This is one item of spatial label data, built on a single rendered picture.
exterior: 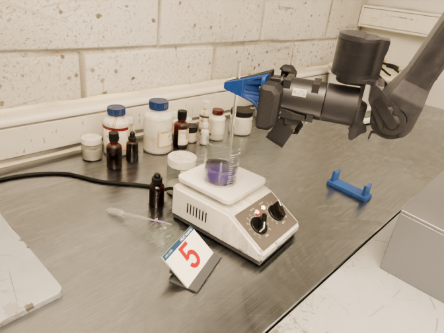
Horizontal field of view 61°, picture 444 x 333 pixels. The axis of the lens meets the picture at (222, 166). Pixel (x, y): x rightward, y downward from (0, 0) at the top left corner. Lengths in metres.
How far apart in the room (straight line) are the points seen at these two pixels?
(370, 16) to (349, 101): 1.45
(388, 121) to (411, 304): 0.28
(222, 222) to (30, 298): 0.29
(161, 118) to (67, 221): 0.34
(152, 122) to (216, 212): 0.37
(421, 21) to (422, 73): 1.37
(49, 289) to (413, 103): 0.54
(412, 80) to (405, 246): 0.26
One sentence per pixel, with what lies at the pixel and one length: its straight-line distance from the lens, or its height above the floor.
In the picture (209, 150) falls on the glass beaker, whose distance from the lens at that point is 0.62.
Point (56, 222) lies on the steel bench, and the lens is 0.72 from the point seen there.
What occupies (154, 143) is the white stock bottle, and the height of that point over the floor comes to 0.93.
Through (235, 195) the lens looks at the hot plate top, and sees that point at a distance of 0.63.
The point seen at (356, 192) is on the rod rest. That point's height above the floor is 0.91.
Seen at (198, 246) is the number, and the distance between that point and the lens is 0.62.
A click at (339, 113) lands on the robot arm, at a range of 0.57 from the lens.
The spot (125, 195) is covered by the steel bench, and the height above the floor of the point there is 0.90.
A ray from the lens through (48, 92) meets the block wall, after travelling 0.96.
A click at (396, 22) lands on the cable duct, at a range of 1.96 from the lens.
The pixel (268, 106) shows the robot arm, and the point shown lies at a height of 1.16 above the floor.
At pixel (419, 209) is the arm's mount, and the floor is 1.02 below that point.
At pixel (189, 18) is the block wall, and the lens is 1.16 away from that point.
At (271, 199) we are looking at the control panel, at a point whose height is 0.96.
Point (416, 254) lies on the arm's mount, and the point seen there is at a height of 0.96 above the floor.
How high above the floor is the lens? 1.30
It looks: 26 degrees down
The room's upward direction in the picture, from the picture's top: 7 degrees clockwise
